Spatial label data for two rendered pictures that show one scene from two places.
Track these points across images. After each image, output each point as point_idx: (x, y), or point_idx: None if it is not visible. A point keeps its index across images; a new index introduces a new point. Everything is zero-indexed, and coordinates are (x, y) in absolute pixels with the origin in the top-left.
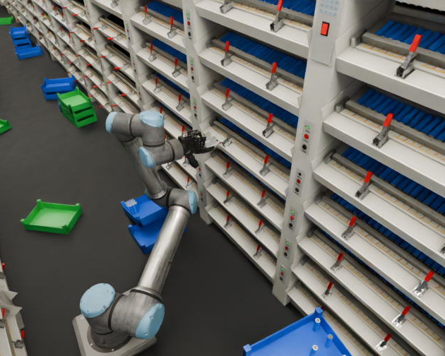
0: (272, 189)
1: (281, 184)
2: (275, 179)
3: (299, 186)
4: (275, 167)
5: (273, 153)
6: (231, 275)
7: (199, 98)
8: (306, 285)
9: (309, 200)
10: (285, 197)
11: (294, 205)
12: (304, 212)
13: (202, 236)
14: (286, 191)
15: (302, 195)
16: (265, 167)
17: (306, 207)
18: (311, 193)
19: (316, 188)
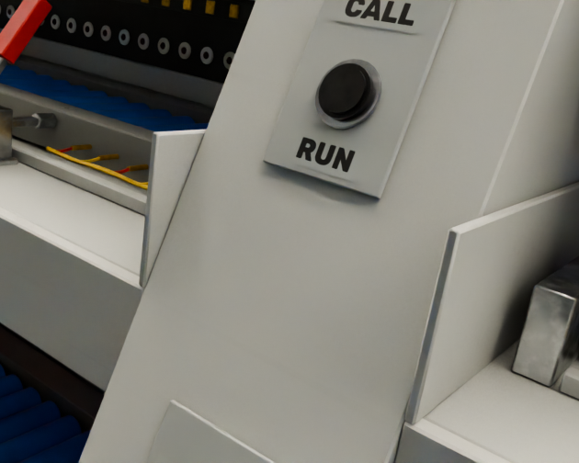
0: None
1: (101, 219)
2: (51, 197)
3: (406, 24)
4: (73, 163)
5: (80, 104)
6: None
7: None
8: None
9: (496, 271)
10: (114, 318)
11: (233, 377)
12: (391, 459)
13: None
14: (172, 175)
15: (427, 148)
16: None
17: (448, 369)
18: (536, 143)
19: (561, 146)
